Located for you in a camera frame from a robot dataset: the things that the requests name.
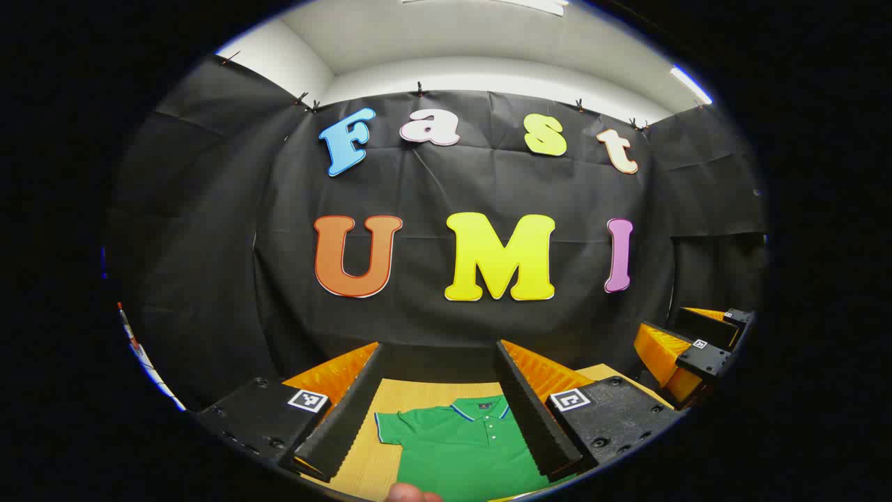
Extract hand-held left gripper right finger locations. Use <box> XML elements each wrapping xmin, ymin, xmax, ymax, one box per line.
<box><xmin>495</xmin><ymin>340</ymin><xmax>687</xmax><ymax>483</ymax></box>

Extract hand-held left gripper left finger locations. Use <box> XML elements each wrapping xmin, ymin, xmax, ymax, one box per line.
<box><xmin>195</xmin><ymin>341</ymin><xmax>386</xmax><ymax>483</ymax></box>

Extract green T-shirt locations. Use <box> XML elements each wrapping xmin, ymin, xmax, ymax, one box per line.
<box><xmin>374</xmin><ymin>395</ymin><xmax>576</xmax><ymax>502</ymax></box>

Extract white side desk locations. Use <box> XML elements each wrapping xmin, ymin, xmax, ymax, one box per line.
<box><xmin>117</xmin><ymin>302</ymin><xmax>187</xmax><ymax>412</ymax></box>

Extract black backdrop cloth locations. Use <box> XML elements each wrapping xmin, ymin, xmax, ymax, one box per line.
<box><xmin>105</xmin><ymin>52</ymin><xmax>767</xmax><ymax>412</ymax></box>

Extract ceiling light strip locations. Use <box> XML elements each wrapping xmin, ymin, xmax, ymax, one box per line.
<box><xmin>670</xmin><ymin>65</ymin><xmax>714</xmax><ymax>105</ymax></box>
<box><xmin>403</xmin><ymin>0</ymin><xmax>569</xmax><ymax>17</ymax></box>

